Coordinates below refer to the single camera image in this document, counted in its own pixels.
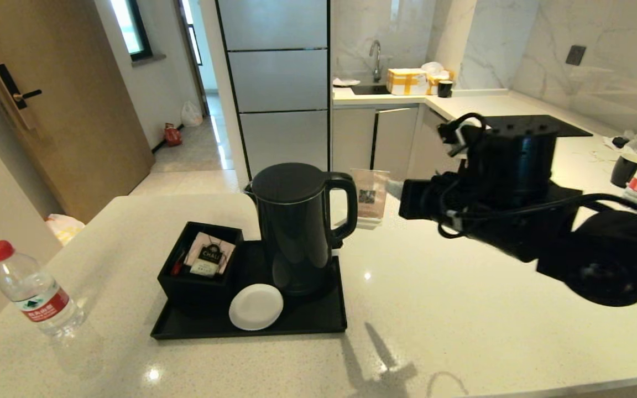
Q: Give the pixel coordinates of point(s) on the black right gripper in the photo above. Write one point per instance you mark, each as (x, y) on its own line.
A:
(517, 177)

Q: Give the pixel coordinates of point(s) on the black electric kettle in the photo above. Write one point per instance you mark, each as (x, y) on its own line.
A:
(296, 232)

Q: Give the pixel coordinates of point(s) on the small black cup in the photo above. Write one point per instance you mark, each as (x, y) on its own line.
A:
(445, 89)

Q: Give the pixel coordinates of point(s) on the beige tea bag sachet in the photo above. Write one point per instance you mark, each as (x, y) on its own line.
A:
(210, 256)

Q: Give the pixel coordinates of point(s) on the acrylic QR code sign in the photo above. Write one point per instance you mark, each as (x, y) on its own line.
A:
(371, 193)

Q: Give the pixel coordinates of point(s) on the white cabinet door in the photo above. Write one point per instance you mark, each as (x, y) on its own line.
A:
(351, 138)
(397, 143)

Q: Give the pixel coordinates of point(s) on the dark kitchen sink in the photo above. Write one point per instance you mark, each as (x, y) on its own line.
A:
(371, 89)

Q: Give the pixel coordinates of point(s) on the large yellow-taped cardboard box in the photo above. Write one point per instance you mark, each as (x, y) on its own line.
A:
(407, 82)

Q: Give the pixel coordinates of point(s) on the small yellow-taped cardboard box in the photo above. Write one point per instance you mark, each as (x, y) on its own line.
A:
(436, 83)

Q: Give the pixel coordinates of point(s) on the white dish cloth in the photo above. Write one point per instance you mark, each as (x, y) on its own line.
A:
(346, 82)

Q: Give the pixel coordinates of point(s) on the crumpled white plastic wrap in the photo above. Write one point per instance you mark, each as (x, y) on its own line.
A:
(434, 68)

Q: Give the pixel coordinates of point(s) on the chrome kitchen faucet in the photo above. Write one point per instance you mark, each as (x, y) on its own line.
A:
(377, 54)

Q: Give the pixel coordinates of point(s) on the black rectangular serving tray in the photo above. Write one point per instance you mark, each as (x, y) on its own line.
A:
(318, 320)

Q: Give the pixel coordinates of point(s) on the silver refrigerator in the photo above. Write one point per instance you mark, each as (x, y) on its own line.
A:
(280, 83)

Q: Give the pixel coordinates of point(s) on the black induction cooktop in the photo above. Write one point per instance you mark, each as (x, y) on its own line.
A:
(567, 126)

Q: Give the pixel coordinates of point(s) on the white round paper coaster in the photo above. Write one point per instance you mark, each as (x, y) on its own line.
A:
(256, 307)

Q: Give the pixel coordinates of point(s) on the black divided organizer box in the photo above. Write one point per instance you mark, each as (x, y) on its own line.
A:
(197, 290)

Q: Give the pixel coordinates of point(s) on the black mug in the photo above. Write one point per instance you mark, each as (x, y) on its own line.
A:
(624, 172)

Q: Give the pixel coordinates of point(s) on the red bag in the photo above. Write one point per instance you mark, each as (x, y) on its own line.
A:
(173, 136)

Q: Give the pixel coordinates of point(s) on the small red sachet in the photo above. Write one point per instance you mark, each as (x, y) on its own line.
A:
(178, 267)

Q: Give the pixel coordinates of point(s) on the crumpled clear plastic packaging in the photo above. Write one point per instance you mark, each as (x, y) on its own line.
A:
(635, 142)

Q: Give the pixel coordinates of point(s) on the black framed window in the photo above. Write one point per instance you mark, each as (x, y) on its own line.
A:
(130, 27)

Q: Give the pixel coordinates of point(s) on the brown wooden door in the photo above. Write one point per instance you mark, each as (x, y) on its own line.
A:
(75, 110)

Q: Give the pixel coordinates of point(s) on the white and yellow plastic bag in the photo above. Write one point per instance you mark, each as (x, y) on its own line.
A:
(65, 229)

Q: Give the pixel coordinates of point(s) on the black and gold door lock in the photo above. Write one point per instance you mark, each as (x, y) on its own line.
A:
(11, 90)

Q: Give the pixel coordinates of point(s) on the dark wall socket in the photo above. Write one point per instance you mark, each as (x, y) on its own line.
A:
(575, 55)

